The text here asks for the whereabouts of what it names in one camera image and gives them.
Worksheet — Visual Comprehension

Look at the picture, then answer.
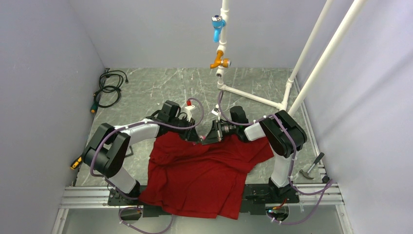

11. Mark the claw hammer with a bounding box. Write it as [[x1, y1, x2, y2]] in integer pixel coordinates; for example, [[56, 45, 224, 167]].
[[299, 152, 325, 180]]

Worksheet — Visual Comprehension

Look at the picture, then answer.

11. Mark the purple cable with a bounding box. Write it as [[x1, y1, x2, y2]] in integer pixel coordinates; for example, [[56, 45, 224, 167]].
[[89, 97, 205, 234], [217, 90, 334, 226]]

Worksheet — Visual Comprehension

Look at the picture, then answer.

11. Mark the blue valve tap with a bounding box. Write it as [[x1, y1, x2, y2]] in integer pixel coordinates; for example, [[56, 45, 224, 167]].
[[211, 15, 226, 42]]

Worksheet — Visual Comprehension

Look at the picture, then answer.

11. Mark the orange valve tap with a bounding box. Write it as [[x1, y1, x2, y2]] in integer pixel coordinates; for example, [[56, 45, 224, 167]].
[[209, 50, 231, 69]]

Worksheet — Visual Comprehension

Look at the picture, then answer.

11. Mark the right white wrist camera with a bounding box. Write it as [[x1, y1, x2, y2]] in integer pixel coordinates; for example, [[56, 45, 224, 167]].
[[211, 108, 220, 117]]

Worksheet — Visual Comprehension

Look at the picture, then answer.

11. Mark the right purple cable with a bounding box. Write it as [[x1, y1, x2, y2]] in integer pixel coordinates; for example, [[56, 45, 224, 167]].
[[217, 90, 334, 226]]

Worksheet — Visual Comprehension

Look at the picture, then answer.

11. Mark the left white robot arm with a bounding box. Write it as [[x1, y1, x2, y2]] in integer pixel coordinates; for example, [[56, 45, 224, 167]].
[[81, 98, 200, 205]]

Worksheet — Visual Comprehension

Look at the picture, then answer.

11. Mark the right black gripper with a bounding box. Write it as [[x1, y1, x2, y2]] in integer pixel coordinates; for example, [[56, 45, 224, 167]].
[[202, 119, 238, 145]]

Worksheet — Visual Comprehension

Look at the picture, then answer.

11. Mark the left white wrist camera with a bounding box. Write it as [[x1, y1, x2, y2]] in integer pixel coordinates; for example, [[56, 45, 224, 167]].
[[182, 100, 196, 121]]

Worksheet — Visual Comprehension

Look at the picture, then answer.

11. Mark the black coiled cable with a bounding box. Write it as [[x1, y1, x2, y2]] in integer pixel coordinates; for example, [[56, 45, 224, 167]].
[[90, 68, 130, 114]]

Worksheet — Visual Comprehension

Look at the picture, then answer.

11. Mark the red t-shirt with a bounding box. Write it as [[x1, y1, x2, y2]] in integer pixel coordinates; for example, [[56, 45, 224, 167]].
[[139, 133, 273, 219]]

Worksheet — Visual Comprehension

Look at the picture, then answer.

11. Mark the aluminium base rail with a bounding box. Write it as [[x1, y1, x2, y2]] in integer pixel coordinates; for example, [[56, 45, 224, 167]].
[[52, 183, 354, 234]]

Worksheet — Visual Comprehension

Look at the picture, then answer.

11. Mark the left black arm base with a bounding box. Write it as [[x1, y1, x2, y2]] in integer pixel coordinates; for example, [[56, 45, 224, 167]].
[[107, 186, 171, 221]]

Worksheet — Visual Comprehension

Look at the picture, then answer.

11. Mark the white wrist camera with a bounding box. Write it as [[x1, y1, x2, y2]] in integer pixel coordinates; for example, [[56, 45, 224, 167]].
[[182, 100, 196, 121], [211, 108, 220, 117]]

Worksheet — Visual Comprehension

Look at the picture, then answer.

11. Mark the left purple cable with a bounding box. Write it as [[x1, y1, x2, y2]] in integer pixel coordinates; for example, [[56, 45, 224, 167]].
[[89, 97, 205, 234]]

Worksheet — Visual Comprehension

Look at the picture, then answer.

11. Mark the white PVC pipe frame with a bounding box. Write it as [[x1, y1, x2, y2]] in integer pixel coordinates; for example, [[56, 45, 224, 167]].
[[215, 0, 369, 118]]

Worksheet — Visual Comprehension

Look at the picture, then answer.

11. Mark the yellow handled screwdriver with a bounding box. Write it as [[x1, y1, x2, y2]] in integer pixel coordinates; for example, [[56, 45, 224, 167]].
[[70, 156, 83, 170]]

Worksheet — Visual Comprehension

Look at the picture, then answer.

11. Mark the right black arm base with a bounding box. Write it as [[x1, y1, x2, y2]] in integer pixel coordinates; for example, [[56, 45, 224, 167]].
[[240, 181, 300, 222]]

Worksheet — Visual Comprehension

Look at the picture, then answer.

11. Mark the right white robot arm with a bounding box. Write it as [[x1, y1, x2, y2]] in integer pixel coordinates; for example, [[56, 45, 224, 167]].
[[201, 106, 307, 202]]

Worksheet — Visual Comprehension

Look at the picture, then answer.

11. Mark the black rectangular frame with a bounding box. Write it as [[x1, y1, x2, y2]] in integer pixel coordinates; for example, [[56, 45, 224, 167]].
[[125, 146, 134, 158]]

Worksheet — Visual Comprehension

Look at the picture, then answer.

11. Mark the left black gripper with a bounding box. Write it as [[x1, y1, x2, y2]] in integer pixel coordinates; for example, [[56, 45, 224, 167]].
[[169, 116, 201, 143]]

